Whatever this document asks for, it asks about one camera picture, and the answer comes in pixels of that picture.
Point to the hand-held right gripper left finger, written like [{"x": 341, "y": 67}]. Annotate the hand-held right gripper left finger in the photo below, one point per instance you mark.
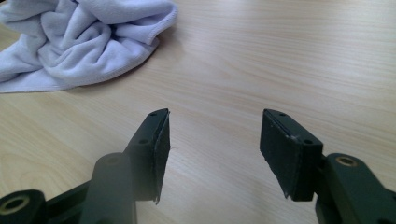
[{"x": 149, "y": 155}]

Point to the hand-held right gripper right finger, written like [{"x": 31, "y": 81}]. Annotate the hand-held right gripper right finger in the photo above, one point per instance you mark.
[{"x": 292, "y": 155}]

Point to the white printed towel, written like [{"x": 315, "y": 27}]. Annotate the white printed towel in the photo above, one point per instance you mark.
[{"x": 71, "y": 46}]

